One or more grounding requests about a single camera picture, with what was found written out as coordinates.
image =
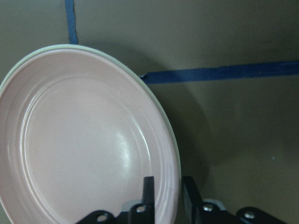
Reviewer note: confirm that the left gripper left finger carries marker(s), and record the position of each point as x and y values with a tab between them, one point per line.
148	199

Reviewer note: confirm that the pink plate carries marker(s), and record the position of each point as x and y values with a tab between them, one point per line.
81	140

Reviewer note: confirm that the cream plate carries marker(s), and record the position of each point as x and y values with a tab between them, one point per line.
151	93

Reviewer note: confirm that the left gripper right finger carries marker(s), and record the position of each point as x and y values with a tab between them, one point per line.
192	200

